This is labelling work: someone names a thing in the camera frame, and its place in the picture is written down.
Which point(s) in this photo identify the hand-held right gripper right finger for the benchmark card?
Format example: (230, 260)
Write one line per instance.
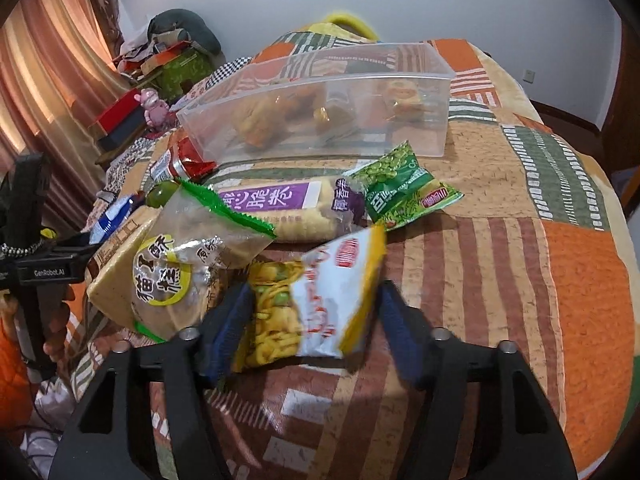
(400, 332)

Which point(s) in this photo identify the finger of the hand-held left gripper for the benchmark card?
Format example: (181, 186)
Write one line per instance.
(76, 244)

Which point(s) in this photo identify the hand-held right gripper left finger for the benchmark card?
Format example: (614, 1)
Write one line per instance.
(231, 327)

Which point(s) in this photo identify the yellow white noodle snack packet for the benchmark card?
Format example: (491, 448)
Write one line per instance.
(320, 300)

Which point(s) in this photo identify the clear plastic box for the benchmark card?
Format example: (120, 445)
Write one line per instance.
(310, 76)

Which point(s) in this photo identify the person's left hand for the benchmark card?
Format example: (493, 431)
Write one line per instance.
(60, 317)

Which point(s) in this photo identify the blue white snack packet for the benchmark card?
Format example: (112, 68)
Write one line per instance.
(111, 221)

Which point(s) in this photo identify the beige snack packet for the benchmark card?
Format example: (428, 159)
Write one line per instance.
(114, 272)

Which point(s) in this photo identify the clear biscuit bag green edges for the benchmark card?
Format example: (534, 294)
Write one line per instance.
(185, 270)

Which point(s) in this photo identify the orange quilted cloth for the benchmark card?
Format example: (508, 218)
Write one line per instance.
(15, 360)

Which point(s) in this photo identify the green round fruit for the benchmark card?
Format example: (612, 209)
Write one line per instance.
(163, 195)

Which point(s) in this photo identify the patchwork tablecloth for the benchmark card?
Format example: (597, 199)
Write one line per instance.
(500, 270)

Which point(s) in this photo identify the dark blue box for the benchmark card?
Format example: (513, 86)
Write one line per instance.
(122, 135)

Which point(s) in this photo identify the red box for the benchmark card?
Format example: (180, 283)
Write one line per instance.
(116, 112)

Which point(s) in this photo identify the purple label cracker packet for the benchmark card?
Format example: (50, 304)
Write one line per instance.
(280, 199)

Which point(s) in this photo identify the red snack packet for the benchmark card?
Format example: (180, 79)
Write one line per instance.
(189, 157)

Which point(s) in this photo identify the green pea snack packet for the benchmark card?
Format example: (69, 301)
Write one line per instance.
(405, 185)

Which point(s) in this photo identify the pink plush toy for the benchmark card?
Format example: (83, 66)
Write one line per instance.
(152, 106)

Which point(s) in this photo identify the orange striped curtain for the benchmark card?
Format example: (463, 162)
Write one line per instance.
(45, 60)

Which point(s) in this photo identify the green cardboard box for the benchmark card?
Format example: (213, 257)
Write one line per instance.
(187, 70)

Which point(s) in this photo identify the checkered cloth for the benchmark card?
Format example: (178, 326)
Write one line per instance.
(227, 70)

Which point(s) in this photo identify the dark green bag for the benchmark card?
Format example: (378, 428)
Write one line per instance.
(187, 27)

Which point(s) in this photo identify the yellow chair back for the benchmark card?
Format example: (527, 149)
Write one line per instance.
(347, 17)

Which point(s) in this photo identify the white wall socket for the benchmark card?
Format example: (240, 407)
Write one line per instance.
(527, 75)

